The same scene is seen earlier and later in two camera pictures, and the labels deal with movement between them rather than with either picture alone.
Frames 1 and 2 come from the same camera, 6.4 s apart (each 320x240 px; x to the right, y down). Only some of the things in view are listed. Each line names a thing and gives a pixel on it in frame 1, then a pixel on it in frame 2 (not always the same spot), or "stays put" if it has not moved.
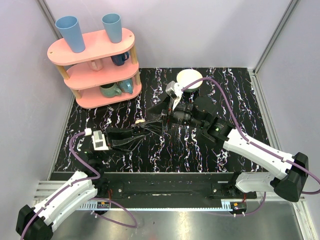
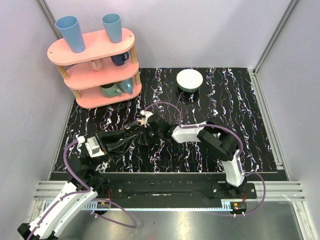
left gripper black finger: (126, 144) stays put
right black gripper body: (181, 115) to (150, 136)
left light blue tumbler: (68, 25) stays put
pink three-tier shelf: (103, 74) stays put
